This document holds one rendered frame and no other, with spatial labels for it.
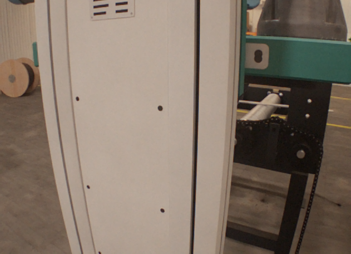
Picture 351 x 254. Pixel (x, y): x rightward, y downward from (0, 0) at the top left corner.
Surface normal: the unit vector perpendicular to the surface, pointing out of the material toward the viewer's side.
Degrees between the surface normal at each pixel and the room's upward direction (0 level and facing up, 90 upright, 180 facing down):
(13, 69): 90
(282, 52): 90
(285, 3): 72
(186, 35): 90
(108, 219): 90
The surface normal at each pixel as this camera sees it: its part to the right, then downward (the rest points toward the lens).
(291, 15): -0.61, -0.07
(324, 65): -0.43, 0.27
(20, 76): -0.03, 0.29
